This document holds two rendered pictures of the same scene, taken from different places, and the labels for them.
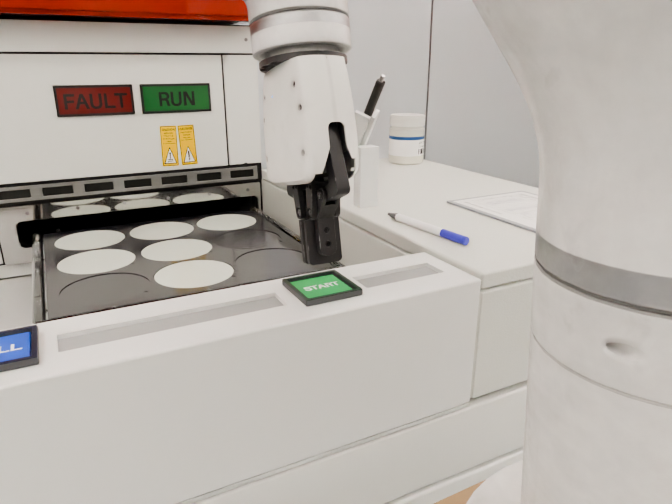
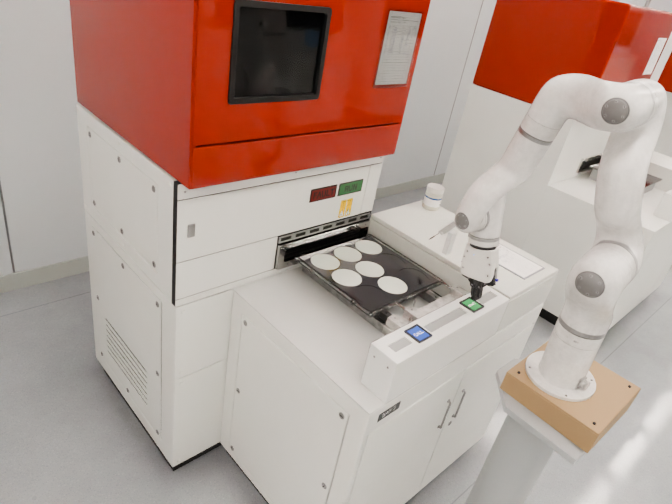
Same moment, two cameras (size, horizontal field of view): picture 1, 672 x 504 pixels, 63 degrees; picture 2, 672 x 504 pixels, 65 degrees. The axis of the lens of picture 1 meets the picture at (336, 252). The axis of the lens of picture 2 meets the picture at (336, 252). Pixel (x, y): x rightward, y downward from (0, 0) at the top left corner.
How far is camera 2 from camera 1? 128 cm
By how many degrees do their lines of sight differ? 22
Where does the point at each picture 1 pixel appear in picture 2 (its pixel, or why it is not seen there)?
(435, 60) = not seen: hidden behind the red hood
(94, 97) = (323, 192)
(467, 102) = not seen: hidden behind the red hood
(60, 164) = (304, 222)
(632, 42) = (589, 311)
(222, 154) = (359, 209)
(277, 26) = (486, 242)
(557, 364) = (563, 341)
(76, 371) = (442, 338)
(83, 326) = (425, 323)
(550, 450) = (557, 354)
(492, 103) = not seen: hidden behind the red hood
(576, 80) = (579, 309)
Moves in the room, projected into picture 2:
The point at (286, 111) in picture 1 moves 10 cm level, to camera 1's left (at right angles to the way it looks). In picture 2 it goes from (481, 262) to (450, 262)
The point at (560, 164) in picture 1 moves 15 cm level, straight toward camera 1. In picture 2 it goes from (572, 315) to (589, 353)
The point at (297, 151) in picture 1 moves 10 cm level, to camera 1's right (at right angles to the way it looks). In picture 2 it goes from (484, 274) to (514, 274)
